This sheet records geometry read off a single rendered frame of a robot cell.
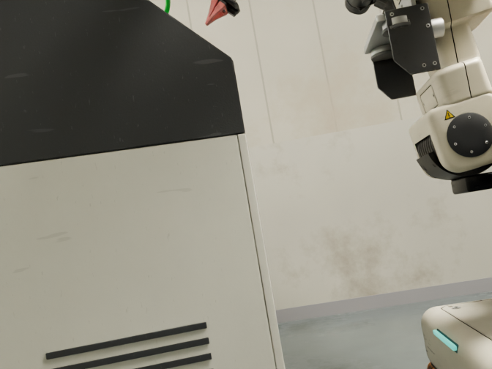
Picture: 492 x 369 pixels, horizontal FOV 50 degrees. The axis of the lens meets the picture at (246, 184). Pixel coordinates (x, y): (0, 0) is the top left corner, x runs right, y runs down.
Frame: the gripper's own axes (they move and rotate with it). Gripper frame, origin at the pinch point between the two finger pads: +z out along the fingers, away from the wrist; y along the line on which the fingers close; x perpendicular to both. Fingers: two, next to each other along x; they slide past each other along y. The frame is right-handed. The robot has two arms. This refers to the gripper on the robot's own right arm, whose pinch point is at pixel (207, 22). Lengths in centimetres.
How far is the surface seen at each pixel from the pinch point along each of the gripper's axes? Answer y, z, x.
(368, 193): -82, -6, -175
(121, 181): -25, 46, 54
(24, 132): -5, 49, 58
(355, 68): -30, -64, -177
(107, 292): -36, 64, 56
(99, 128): -15, 40, 54
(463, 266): -153, -3, -174
